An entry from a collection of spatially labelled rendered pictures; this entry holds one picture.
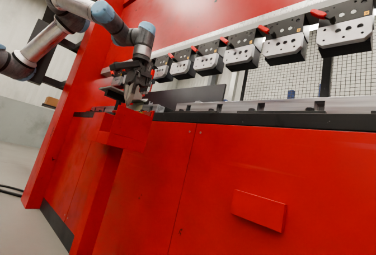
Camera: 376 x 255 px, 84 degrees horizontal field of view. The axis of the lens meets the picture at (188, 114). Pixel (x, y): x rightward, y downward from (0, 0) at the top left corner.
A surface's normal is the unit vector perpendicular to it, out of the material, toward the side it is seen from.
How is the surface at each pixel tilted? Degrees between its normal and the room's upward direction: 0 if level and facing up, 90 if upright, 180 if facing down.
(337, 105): 90
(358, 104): 90
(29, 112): 90
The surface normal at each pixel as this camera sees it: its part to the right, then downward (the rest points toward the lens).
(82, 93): 0.71, 0.01
